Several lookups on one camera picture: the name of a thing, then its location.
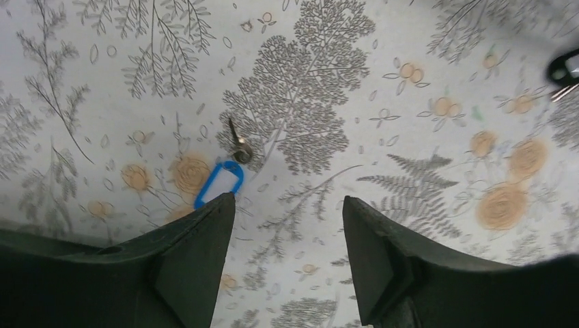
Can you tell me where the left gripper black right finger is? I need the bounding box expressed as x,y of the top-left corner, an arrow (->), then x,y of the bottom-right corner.
342,196 -> 578,327

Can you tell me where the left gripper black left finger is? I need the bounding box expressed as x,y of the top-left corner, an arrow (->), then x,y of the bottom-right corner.
1,193 -> 235,327

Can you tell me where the blue key tag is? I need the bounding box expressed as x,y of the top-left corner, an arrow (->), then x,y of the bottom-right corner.
193,161 -> 244,210

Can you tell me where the black key tag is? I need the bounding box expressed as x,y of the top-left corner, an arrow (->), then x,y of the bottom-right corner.
546,49 -> 578,87

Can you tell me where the floral table mat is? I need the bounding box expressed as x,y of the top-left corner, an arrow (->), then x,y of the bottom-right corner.
1,1 -> 578,327

